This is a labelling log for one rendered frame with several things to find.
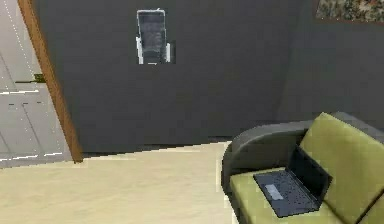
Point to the grey green sofa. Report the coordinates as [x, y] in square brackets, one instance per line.
[346, 166]

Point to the black laptop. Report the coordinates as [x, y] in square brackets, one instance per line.
[293, 186]

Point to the grey panelled room door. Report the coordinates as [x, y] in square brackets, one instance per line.
[23, 116]

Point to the white framed wall switch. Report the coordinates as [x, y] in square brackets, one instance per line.
[152, 36]

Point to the patterned framed wall picture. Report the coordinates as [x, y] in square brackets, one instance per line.
[350, 10]

